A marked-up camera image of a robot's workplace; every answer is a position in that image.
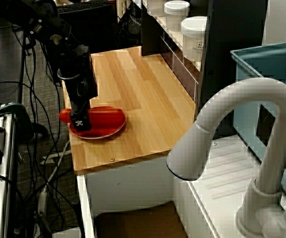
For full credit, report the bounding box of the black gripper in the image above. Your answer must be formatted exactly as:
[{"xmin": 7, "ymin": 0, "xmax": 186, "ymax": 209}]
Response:
[{"xmin": 63, "ymin": 70, "xmax": 99, "ymax": 132}]

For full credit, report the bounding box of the red round plate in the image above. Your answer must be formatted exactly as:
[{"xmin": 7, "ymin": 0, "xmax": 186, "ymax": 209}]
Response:
[{"xmin": 69, "ymin": 106, "xmax": 127, "ymax": 140}]

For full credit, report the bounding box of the green clamp tool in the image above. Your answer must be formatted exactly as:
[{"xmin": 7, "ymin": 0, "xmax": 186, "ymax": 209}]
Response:
[{"xmin": 0, "ymin": 102, "xmax": 35, "ymax": 142}]

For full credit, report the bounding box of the brown sink bottom board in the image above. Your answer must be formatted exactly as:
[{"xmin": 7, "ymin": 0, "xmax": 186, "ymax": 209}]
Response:
[{"xmin": 95, "ymin": 201, "xmax": 188, "ymax": 238}]

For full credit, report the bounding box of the black computer keyboard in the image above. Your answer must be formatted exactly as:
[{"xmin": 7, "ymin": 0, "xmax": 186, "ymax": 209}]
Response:
[{"xmin": 57, "ymin": 0, "xmax": 112, "ymax": 15}]

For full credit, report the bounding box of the white plastic storage jar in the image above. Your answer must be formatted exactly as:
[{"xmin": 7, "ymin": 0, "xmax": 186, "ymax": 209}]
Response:
[
  {"xmin": 163, "ymin": 0, "xmax": 191, "ymax": 32},
  {"xmin": 146, "ymin": 0, "xmax": 169, "ymax": 17},
  {"xmin": 180, "ymin": 16, "xmax": 208, "ymax": 62}
]

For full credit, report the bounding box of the white toy sink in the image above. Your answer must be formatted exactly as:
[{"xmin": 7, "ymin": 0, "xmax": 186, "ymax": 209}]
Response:
[{"xmin": 76, "ymin": 135, "xmax": 286, "ymax": 238}]

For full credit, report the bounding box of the teal plastic bin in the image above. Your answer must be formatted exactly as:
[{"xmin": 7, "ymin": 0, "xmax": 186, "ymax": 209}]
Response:
[{"xmin": 230, "ymin": 41, "xmax": 286, "ymax": 214}]

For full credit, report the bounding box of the grey toy faucet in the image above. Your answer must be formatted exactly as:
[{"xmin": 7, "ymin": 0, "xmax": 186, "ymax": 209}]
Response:
[{"xmin": 166, "ymin": 77, "xmax": 286, "ymax": 238}]

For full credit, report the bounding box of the white floor cable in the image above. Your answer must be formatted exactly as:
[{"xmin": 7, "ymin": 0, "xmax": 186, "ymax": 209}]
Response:
[{"xmin": 37, "ymin": 140, "xmax": 71, "ymax": 214}]

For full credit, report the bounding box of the aluminium frame rail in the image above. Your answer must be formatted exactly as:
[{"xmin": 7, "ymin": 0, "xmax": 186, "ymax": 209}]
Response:
[{"xmin": 0, "ymin": 106, "xmax": 19, "ymax": 238}]

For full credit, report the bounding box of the black shelf post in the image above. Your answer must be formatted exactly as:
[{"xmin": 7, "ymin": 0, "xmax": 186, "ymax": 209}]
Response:
[{"xmin": 198, "ymin": 0, "xmax": 269, "ymax": 136}]

